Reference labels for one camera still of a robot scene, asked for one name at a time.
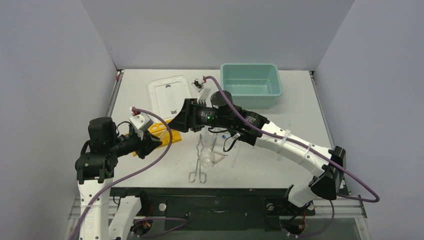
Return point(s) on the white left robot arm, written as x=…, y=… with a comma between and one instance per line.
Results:
x=95, y=170

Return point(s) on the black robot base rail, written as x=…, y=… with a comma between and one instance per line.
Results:
x=217, y=209

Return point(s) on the blue funnel on stem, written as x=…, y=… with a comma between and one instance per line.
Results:
x=208, y=139

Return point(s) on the yellow test tube rack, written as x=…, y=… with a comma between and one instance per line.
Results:
x=159, y=130

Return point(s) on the teal plastic bin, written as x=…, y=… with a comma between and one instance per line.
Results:
x=252, y=85

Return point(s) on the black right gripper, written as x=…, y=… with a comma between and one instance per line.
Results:
x=189, y=115

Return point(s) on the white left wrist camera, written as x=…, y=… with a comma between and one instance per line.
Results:
x=140, y=122

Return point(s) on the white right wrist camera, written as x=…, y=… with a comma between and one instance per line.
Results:
x=203, y=92

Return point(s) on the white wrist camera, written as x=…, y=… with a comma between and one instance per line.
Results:
x=203, y=92
x=140, y=122

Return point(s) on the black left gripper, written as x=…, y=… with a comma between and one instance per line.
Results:
x=149, y=141

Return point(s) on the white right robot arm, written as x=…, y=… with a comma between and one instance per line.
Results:
x=256, y=130

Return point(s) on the metal crucible tongs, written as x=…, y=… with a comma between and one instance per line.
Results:
x=198, y=174

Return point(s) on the white plastic bin lid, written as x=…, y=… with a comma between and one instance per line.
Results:
x=167, y=95

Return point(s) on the small glass beaker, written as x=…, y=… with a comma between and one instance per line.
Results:
x=206, y=158

